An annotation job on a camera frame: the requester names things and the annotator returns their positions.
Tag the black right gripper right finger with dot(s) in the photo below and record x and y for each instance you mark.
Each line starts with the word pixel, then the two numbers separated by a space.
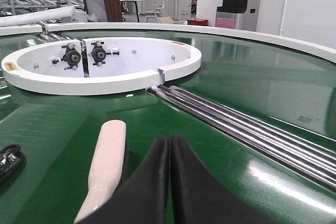
pixel 198 197

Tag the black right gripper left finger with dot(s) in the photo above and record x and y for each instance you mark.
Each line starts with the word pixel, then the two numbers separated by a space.
pixel 143 197

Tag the beige hand brush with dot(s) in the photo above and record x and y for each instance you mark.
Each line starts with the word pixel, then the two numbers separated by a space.
pixel 106 167

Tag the white outer conveyor rim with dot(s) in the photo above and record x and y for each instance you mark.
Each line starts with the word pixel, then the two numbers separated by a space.
pixel 164 30

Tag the chrome roller bars right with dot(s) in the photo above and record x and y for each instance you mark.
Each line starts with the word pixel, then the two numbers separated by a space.
pixel 308 159

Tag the red box on floor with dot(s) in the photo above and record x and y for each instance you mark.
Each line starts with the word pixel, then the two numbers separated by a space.
pixel 197 22

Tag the white office chair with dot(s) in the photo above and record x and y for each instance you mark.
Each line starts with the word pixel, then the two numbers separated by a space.
pixel 157 12

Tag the right black bearing mount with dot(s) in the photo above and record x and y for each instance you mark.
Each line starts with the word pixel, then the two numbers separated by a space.
pixel 99 54

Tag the black bearing mount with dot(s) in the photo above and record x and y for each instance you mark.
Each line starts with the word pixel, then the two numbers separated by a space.
pixel 72 57
pixel 99 54

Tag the left black bearing mount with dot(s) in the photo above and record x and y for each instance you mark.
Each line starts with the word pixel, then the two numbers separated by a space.
pixel 72 57

